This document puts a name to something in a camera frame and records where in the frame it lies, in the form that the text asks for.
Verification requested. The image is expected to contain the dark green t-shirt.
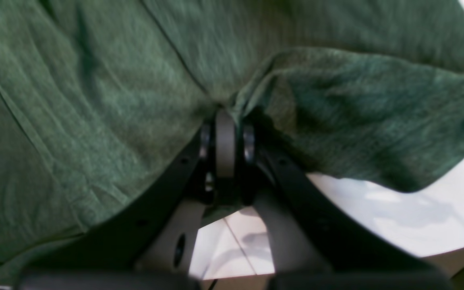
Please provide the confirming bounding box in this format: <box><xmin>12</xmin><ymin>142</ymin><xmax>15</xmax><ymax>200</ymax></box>
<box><xmin>0</xmin><ymin>0</ymin><xmax>464</xmax><ymax>285</ymax></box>

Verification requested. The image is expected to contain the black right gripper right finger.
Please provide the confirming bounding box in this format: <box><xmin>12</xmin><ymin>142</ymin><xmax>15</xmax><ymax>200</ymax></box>
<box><xmin>242</xmin><ymin>121</ymin><xmax>453</xmax><ymax>290</ymax></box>

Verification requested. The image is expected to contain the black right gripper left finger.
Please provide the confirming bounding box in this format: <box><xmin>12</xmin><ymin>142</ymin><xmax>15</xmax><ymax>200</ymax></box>
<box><xmin>15</xmin><ymin>109</ymin><xmax>237</xmax><ymax>290</ymax></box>

